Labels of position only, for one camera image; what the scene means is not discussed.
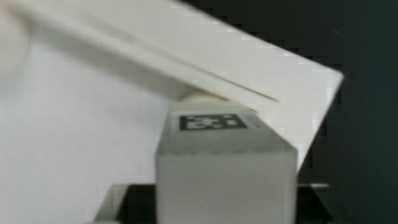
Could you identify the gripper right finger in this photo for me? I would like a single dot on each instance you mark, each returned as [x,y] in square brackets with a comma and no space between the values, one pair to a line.
[319,207]

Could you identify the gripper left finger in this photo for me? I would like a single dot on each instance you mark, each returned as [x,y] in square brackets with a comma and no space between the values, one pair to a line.
[128,205]

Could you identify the white leg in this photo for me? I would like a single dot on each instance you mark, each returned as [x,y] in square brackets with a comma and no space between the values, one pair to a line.
[226,167]

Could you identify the white square tabletop part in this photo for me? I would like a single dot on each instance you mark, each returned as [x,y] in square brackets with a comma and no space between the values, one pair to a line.
[104,60]

